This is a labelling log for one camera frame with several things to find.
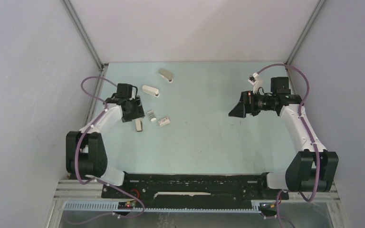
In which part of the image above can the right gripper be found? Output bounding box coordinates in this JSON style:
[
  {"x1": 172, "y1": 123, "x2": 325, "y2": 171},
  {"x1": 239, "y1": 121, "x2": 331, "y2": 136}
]
[{"x1": 229, "y1": 90, "x2": 275, "y2": 118}]

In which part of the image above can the beige brown stapler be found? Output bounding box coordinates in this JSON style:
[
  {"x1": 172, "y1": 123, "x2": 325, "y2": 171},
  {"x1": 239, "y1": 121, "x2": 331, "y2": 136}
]
[{"x1": 135, "y1": 118, "x2": 143, "y2": 132}]

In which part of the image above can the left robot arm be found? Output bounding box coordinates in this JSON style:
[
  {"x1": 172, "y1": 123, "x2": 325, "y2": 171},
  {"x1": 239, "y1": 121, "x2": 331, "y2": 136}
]
[{"x1": 66, "y1": 84, "x2": 145, "y2": 198}]

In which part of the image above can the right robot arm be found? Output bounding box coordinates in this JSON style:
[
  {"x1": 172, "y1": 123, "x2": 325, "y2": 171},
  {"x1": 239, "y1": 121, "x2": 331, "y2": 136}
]
[{"x1": 228, "y1": 89, "x2": 339, "y2": 199}]

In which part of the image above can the white stapler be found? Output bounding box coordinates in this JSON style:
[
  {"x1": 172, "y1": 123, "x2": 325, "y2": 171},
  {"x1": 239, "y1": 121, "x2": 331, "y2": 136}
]
[{"x1": 142, "y1": 85, "x2": 160, "y2": 97}]

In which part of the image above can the olive green stapler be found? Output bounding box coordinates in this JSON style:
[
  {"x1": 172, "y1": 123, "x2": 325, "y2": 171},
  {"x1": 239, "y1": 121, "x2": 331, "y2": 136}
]
[{"x1": 158, "y1": 68, "x2": 174, "y2": 83}]

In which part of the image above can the open staple tray box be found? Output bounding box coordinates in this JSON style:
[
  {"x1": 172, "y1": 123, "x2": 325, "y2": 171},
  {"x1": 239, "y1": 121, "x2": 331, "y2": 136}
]
[{"x1": 147, "y1": 110, "x2": 157, "y2": 122}]

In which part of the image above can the white staple box sleeve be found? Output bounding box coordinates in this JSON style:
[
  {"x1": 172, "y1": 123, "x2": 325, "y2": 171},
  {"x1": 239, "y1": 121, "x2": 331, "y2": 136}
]
[{"x1": 158, "y1": 117, "x2": 170, "y2": 127}]

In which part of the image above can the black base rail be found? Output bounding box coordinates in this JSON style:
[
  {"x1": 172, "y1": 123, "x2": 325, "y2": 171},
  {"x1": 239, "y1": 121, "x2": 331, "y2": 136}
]
[{"x1": 120, "y1": 173, "x2": 289, "y2": 210}]

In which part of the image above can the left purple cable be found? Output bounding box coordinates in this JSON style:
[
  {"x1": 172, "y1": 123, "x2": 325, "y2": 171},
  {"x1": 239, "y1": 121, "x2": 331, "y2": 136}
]
[{"x1": 64, "y1": 76, "x2": 146, "y2": 226}]

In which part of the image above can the left aluminium frame post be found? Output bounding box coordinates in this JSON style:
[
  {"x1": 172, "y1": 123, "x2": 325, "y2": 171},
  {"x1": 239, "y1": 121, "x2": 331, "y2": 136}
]
[{"x1": 60, "y1": 0, "x2": 104, "y2": 71}]

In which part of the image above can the aluminium frame post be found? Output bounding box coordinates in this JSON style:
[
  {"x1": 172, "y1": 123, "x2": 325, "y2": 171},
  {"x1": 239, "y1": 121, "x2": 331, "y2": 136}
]
[
  {"x1": 285, "y1": 0, "x2": 328, "y2": 65},
  {"x1": 60, "y1": 0, "x2": 104, "y2": 71}
]

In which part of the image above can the right aluminium frame post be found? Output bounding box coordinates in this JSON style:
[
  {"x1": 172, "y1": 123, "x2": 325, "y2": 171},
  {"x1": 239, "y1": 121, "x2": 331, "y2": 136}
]
[{"x1": 285, "y1": 0, "x2": 328, "y2": 65}]

